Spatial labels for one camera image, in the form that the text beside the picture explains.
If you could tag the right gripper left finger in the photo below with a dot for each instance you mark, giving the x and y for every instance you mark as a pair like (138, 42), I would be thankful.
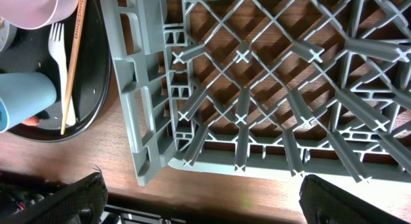
(89, 193)

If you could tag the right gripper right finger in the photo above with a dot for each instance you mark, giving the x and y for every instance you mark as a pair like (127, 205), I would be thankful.
(323, 202)

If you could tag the blue cup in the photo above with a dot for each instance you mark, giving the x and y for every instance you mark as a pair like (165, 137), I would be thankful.
(24, 95)

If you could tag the pink bowl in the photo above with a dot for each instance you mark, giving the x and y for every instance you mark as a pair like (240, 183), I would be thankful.
(34, 14)

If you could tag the grey dishwasher rack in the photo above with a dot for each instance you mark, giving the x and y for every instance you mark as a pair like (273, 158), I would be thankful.
(264, 88)

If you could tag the orange carrot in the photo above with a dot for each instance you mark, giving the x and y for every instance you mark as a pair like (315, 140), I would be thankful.
(32, 121)

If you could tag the round black tray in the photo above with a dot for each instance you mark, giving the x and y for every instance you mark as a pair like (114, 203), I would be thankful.
(29, 53)

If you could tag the white plastic fork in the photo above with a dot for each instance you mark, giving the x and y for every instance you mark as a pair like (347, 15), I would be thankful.
(56, 46)

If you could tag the wooden chopstick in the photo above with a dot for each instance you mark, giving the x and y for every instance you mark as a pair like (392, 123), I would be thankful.
(80, 15)

